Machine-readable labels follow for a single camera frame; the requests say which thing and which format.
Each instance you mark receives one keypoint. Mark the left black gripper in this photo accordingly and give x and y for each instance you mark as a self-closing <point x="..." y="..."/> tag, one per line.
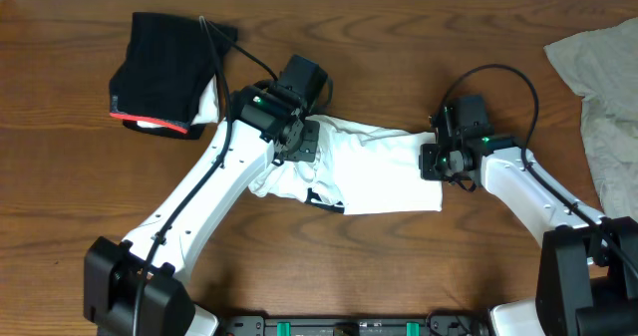
<point x="303" y="142"/>

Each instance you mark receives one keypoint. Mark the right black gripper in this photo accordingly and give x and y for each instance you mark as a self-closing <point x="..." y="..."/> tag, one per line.
<point x="429" y="170"/>

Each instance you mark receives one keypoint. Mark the white t-shirt black logo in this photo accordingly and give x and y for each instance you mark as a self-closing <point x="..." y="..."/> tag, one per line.
<point x="358" y="169"/>

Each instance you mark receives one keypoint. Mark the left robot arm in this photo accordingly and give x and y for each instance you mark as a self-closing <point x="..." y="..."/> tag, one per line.
<point x="137" y="286"/>

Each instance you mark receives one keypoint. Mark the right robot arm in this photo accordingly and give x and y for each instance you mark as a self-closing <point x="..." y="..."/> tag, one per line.
<point x="587" y="278"/>

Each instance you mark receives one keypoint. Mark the white folded garment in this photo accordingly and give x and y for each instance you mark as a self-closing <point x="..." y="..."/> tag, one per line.
<point x="208" y="112"/>

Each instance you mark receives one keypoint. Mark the black folded garment red trim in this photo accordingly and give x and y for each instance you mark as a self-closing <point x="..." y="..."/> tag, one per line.
<point x="168" y="63"/>

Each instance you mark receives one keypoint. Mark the beige khaki shorts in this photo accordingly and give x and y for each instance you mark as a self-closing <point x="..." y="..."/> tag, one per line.
<point x="600" y="66"/>

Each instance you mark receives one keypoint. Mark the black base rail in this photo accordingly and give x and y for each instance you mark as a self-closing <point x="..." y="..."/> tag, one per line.
<point x="436" y="324"/>

